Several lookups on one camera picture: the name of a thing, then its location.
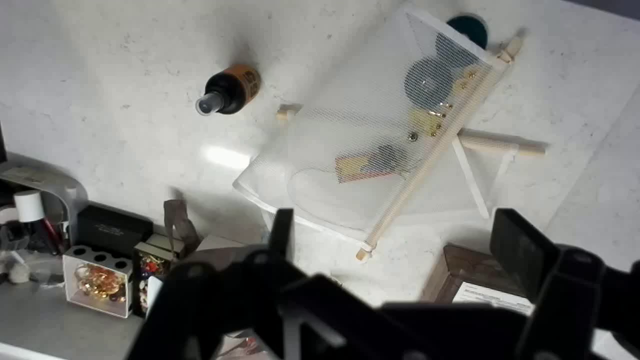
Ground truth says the small white carton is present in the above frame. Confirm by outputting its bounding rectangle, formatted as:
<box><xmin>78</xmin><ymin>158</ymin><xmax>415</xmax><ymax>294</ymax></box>
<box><xmin>61</xmin><ymin>244</ymin><xmax>136</xmax><ymax>320</ymax></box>

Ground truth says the dark round disc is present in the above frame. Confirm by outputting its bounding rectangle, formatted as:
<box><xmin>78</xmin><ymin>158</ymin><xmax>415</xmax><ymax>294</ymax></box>
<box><xmin>404</xmin><ymin>57</ymin><xmax>457</xmax><ymax>108</ymax></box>
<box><xmin>437</xmin><ymin>12</ymin><xmax>490</xmax><ymax>68</ymax></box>

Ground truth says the wooden dowel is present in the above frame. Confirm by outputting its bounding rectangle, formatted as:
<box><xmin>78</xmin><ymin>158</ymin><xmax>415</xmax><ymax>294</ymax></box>
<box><xmin>459</xmin><ymin>128</ymin><xmax>551</xmax><ymax>159</ymax></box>

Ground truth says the black box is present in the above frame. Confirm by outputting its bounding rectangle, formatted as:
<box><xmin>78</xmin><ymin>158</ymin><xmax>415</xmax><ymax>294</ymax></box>
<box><xmin>73</xmin><ymin>202</ymin><xmax>157</xmax><ymax>257</ymax></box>

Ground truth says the black bottle with orange label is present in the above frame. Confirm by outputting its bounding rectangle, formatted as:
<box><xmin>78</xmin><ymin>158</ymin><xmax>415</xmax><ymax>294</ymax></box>
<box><xmin>197</xmin><ymin>62</ymin><xmax>264</xmax><ymax>116</ymax></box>

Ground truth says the brown wooden box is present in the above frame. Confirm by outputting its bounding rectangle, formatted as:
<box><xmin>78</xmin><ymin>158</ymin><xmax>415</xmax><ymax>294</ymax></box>
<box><xmin>419</xmin><ymin>242</ymin><xmax>537</xmax><ymax>316</ymax></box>

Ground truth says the white cap bottle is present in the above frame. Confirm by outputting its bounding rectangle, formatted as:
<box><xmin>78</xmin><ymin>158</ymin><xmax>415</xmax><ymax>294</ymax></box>
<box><xmin>12</xmin><ymin>188</ymin><xmax>67</xmax><ymax>256</ymax></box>

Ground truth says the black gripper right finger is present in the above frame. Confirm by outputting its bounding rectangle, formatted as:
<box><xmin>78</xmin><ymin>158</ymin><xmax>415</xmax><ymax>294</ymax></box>
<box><xmin>490</xmin><ymin>206</ymin><xmax>567</xmax><ymax>305</ymax></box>

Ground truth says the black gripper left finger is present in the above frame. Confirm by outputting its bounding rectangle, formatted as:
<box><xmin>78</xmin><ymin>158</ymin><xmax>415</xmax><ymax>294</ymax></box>
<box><xmin>269</xmin><ymin>206</ymin><xmax>296</xmax><ymax>263</ymax></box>

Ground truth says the small printed carton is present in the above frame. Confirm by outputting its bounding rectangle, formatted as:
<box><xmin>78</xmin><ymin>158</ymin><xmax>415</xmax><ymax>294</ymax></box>
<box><xmin>131</xmin><ymin>231</ymin><xmax>186</xmax><ymax>318</ymax></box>

